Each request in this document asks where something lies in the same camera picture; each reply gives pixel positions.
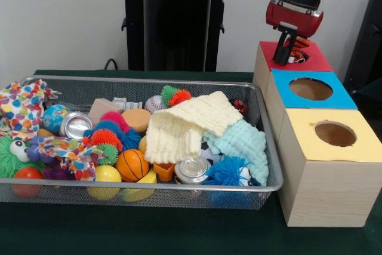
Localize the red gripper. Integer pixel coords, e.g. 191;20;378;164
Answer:
265;0;325;66

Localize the orange striped tiger plush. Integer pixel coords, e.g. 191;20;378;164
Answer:
285;35;312;65

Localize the cream waffle cloth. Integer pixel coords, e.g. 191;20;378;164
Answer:
144;90;244;165

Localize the colourful spotted cloth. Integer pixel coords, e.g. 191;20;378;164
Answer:
0;79;63;142

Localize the wooden box with three holes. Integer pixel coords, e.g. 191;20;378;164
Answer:
252;41;382;228

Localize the black upright panel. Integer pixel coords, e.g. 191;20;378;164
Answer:
343;0;382;88

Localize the dark green table cloth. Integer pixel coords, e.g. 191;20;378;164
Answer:
356;78;382;109
0;69;382;255

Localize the mint waffle cloth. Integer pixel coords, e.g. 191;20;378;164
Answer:
203;121;269;186

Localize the blue fuzzy toy with eyes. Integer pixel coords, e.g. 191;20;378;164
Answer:
205;156;261;187

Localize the silver drink can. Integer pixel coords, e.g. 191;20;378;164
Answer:
174;156;212;185

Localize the orange round sponge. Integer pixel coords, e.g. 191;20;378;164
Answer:
121;109;152;133

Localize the blue orange spiky ball toy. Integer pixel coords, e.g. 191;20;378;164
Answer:
83;111;143;166

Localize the orange toy basketball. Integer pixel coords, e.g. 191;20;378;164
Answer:
115;148;150;183

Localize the blue green globe ball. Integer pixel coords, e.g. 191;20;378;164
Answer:
42;104;72;135

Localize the green fuzzy toy with eyes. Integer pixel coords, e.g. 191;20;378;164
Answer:
0;135;46;178

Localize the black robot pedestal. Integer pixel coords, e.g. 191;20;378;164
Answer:
115;0;239;72

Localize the silver wire mesh bin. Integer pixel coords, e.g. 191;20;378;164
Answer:
0;75;284;211

